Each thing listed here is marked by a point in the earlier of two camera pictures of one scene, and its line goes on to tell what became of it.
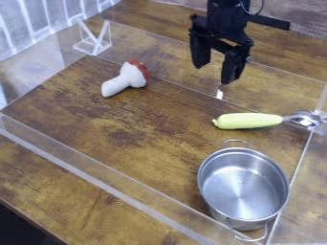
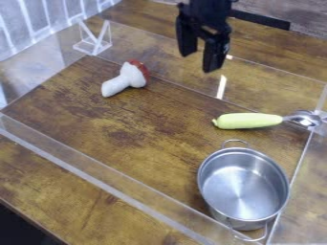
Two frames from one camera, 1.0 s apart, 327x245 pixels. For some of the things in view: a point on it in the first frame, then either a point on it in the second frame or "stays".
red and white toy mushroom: (133, 76) stays
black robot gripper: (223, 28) → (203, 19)
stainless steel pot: (244, 185) stays
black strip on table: (267, 20) stays
